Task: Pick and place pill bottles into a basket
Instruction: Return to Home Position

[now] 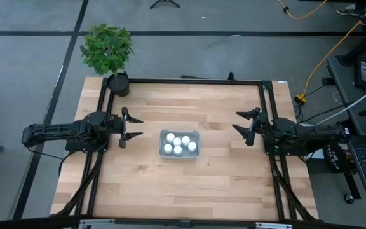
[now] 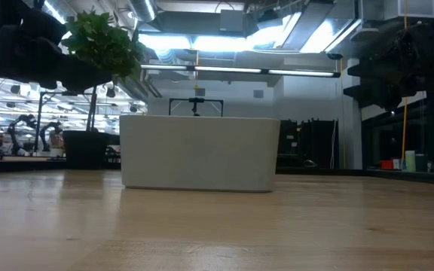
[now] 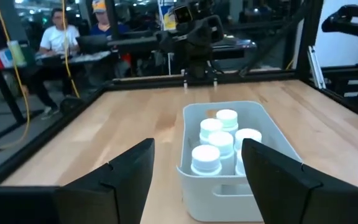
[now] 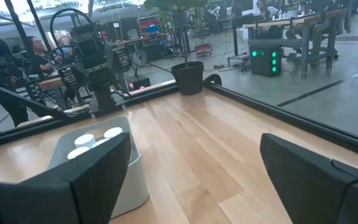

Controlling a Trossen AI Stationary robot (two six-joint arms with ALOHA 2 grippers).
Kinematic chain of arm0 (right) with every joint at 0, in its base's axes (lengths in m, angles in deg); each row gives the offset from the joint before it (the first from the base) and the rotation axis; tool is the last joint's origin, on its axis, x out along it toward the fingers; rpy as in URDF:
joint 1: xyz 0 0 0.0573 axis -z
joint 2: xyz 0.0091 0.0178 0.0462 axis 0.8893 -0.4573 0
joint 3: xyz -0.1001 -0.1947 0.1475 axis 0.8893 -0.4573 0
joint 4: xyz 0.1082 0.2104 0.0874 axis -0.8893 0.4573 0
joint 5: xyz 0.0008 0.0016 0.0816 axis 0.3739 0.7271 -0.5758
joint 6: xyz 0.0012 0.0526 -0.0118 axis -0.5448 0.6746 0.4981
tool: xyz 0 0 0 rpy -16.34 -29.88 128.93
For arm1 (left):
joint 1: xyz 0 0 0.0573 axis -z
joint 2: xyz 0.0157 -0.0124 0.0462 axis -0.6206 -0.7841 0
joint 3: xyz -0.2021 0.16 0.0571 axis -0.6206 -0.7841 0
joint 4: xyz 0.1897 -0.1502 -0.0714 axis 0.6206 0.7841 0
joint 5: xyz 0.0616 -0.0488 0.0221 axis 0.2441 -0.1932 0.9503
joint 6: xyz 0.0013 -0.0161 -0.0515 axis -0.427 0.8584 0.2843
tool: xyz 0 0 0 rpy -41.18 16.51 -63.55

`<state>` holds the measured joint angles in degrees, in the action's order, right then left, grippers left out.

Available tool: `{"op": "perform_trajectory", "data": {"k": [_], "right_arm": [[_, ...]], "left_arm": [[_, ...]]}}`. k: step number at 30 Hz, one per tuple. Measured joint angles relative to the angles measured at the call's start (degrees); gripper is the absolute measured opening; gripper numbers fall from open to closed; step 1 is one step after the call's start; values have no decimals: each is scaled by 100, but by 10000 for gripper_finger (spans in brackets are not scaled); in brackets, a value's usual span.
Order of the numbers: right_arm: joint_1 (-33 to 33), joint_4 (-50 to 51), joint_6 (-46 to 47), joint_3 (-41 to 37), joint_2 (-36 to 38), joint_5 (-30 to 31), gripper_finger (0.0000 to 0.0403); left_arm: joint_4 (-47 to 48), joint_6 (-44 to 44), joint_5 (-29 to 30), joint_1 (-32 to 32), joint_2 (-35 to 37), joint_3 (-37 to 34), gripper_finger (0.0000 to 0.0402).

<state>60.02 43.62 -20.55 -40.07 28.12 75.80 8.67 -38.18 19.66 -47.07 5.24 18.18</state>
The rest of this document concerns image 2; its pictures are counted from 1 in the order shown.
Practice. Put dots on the black background robot arm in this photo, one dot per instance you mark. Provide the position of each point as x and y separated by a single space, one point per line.
13 131
45 131

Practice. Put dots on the red box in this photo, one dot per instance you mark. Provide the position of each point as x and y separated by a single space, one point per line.
387 165

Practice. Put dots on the black cabinet row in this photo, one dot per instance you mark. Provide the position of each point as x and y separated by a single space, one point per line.
307 143

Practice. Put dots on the light green cup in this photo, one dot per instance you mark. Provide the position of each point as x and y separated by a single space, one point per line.
410 161

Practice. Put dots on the black table frame rail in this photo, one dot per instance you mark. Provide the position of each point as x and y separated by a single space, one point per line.
390 174

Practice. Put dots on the black frame with camera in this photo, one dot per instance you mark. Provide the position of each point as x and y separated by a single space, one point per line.
196 101

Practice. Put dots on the black plant pot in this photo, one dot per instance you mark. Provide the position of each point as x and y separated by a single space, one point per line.
85 150

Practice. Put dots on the green leafy plant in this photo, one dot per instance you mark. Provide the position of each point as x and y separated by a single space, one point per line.
104 45

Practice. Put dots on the wooden background table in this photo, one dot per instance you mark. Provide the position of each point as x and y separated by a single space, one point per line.
17 160

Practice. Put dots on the long ceiling light strip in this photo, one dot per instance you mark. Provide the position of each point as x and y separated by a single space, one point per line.
228 69

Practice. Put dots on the white plastic basket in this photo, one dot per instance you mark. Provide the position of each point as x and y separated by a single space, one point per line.
198 150

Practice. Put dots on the silver ceiling duct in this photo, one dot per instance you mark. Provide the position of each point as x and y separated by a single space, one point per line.
141 9

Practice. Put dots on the dark green bottle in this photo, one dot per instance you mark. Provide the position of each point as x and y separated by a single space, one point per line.
420 162

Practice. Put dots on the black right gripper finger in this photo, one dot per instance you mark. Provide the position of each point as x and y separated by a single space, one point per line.
375 94
375 70

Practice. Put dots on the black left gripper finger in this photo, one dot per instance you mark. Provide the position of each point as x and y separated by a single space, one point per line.
85 81

